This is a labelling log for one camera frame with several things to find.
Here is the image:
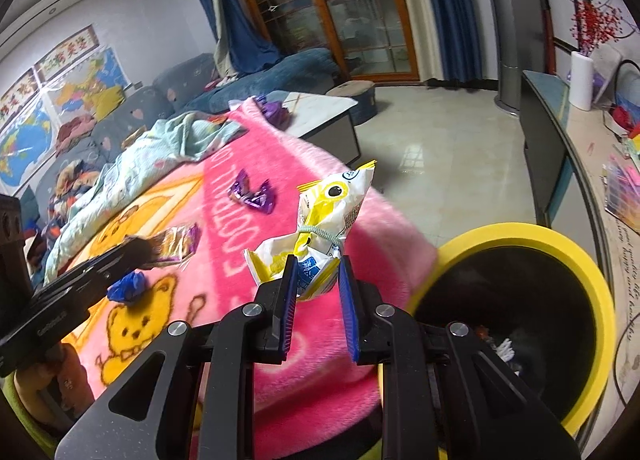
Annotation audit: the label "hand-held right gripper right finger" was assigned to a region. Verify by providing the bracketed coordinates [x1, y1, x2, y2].
[338, 256, 583, 460]

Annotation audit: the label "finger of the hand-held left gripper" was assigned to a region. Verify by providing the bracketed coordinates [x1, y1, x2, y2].
[65, 236, 157, 308]

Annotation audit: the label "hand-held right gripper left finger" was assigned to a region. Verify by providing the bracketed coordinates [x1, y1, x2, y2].
[55, 254, 299, 460]

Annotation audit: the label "orange purple wrapper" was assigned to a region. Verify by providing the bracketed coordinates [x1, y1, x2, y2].
[145, 223, 202, 268]

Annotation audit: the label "yellow white snack packet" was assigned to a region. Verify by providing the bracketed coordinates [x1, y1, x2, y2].
[243, 160, 377, 302]

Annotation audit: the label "white foam net bundle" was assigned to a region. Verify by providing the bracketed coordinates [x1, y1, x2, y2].
[492, 336, 523, 373]

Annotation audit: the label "yellow-rimmed black trash bin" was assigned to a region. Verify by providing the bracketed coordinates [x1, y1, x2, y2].
[380, 222, 617, 460]

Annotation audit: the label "person's left forearm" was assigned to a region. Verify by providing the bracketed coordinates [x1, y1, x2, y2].
[0, 372, 58, 453]

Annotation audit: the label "person's left hand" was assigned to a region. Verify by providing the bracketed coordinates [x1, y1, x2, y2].
[14, 342, 96, 423]

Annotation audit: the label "blue plastic bag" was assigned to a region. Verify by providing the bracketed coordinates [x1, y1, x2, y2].
[106, 271, 147, 306]

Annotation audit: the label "pink printed blanket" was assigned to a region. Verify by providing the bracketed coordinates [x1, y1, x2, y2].
[30, 97, 440, 460]

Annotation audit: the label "light blue printed quilt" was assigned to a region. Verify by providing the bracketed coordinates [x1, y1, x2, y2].
[44, 111, 249, 286]

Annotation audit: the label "pile of colourful clothes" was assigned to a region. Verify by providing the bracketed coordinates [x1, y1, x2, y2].
[55, 112, 98, 156]

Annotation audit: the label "world map poster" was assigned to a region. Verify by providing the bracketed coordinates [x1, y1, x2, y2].
[0, 100, 56, 191]

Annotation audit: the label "colourful map poster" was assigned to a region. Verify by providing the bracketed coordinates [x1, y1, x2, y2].
[50, 47, 128, 121]

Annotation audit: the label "purple plastic bag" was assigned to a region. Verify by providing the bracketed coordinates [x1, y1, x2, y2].
[257, 96, 291, 128]

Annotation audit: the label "white coffee table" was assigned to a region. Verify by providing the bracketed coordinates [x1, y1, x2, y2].
[277, 90, 362, 166]

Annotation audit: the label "picture chart poster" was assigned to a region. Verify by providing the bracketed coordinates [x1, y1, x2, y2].
[35, 25, 98, 81]
[0, 67, 38, 116]

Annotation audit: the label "grey round stool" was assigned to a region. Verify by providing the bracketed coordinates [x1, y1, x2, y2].
[326, 80, 377, 123]

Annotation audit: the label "beige curtain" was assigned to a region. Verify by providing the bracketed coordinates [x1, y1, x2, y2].
[212, 15, 237, 77]
[390, 0, 436, 83]

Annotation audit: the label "blue sofa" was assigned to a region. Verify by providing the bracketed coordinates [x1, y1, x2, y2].
[20, 47, 341, 241]

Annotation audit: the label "blue curtain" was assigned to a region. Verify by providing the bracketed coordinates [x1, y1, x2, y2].
[412, 0, 483, 86]
[180, 0, 281, 76]

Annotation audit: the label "colourful marker set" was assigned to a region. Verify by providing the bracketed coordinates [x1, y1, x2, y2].
[602, 160, 640, 233]

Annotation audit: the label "wooden glass door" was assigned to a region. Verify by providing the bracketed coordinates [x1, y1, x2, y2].
[222, 0, 420, 83]

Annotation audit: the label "silver standing air conditioner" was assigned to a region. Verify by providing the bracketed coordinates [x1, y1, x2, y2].
[477, 0, 546, 116]

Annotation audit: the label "white vase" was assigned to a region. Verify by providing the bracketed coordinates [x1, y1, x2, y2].
[570, 51, 594, 111]

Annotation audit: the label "red berry branches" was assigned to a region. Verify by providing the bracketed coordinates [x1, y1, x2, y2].
[572, 0, 626, 57]

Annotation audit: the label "black cable loop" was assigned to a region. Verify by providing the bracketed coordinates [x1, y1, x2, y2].
[612, 60, 640, 106]

